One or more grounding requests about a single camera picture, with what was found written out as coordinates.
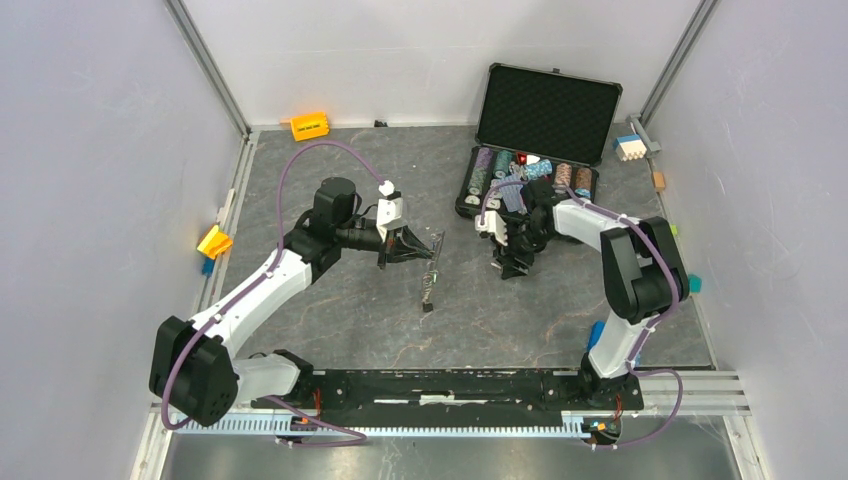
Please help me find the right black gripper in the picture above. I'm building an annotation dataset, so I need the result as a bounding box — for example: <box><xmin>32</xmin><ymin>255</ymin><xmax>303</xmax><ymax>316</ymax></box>
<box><xmin>492</xmin><ymin>221</ymin><xmax>558</xmax><ymax>281</ymax></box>

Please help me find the metal keyring with tags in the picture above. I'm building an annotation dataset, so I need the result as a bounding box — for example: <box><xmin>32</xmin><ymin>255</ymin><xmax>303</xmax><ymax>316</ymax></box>
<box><xmin>421</xmin><ymin>231</ymin><xmax>445</xmax><ymax>313</ymax></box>

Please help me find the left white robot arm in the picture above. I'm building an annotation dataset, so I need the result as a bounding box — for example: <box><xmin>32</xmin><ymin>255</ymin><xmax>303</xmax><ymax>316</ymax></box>
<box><xmin>148</xmin><ymin>177</ymin><xmax>433</xmax><ymax>429</ymax></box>

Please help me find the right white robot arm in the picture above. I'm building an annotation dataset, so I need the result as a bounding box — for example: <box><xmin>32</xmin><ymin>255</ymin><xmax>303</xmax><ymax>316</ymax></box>
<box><xmin>474</xmin><ymin>179</ymin><xmax>689</xmax><ymax>408</ymax></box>

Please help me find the blue playing card deck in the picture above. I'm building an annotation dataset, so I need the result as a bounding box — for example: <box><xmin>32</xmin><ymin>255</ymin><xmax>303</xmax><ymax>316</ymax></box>
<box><xmin>492</xmin><ymin>174</ymin><xmax>526</xmax><ymax>214</ymax></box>

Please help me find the blue green white block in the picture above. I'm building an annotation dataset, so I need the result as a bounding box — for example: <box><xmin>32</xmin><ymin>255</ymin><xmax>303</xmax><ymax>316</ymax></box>
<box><xmin>588</xmin><ymin>318</ymin><xmax>642</xmax><ymax>371</ymax></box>

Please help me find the light blue chip stack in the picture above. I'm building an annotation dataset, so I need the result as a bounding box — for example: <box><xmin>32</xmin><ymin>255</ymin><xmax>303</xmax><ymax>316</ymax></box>
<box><xmin>523</xmin><ymin>159</ymin><xmax>554</xmax><ymax>180</ymax></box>

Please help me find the orange chip stack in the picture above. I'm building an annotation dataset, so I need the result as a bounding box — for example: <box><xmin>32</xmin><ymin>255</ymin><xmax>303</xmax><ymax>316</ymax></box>
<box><xmin>574</xmin><ymin>167</ymin><xmax>594</xmax><ymax>199</ymax></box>

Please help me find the black poker chip case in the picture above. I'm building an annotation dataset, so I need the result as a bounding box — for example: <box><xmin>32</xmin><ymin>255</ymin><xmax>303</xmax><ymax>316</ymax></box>
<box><xmin>454</xmin><ymin>63</ymin><xmax>623</xmax><ymax>219</ymax></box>

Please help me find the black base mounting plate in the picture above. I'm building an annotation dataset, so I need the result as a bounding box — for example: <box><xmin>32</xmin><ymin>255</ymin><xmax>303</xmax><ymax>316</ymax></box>
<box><xmin>282</xmin><ymin>368</ymin><xmax>644</xmax><ymax>428</ymax></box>

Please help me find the white blue toy block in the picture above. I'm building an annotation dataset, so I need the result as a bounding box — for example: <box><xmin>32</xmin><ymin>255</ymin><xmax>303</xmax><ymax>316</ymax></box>
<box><xmin>612</xmin><ymin>134</ymin><xmax>648</xmax><ymax>161</ymax></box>

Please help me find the tan wooden cube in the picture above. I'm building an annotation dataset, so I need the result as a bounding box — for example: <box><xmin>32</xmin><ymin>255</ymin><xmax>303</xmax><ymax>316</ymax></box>
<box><xmin>652</xmin><ymin>172</ymin><xmax>667</xmax><ymax>193</ymax></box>

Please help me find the teal cube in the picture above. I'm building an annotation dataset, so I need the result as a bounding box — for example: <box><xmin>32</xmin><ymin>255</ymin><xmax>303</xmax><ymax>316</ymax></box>
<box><xmin>688</xmin><ymin>273</ymin><xmax>703</xmax><ymax>294</ymax></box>

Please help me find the yellow orange toy block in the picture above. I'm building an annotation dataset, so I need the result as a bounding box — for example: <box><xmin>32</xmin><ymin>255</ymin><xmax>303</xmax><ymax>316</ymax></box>
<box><xmin>196</xmin><ymin>224</ymin><xmax>233</xmax><ymax>260</ymax></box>

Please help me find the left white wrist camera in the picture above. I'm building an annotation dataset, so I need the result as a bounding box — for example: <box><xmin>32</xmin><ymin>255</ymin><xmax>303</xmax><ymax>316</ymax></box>
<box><xmin>376</xmin><ymin>180</ymin><xmax>405</xmax><ymax>242</ymax></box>

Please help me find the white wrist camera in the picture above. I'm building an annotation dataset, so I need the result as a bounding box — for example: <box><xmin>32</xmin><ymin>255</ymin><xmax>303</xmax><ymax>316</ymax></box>
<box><xmin>474</xmin><ymin>210</ymin><xmax>508</xmax><ymax>247</ymax></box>
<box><xmin>376</xmin><ymin>180</ymin><xmax>405</xmax><ymax>242</ymax></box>

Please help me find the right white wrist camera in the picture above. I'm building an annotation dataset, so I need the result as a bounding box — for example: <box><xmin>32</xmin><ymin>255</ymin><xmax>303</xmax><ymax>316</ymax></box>
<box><xmin>474</xmin><ymin>210</ymin><xmax>508</xmax><ymax>247</ymax></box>

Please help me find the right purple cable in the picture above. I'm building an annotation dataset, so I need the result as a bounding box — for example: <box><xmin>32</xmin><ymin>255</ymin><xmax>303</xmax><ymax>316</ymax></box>
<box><xmin>478</xmin><ymin>180</ymin><xmax>684</xmax><ymax>450</ymax></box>

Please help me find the purple cable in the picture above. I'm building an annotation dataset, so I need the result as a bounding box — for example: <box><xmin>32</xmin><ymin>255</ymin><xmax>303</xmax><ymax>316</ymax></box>
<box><xmin>478</xmin><ymin>180</ymin><xmax>684</xmax><ymax>450</ymax></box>
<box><xmin>160</xmin><ymin>139</ymin><xmax>392</xmax><ymax>450</ymax></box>

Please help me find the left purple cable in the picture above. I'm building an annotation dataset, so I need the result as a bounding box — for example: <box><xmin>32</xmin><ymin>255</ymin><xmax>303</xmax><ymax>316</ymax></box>
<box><xmin>160</xmin><ymin>139</ymin><xmax>392</xmax><ymax>450</ymax></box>

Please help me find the white cable duct rail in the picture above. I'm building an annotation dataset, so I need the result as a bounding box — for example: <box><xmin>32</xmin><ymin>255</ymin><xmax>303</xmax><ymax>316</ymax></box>
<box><xmin>180</xmin><ymin>412</ymin><xmax>618</xmax><ymax>440</ymax></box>

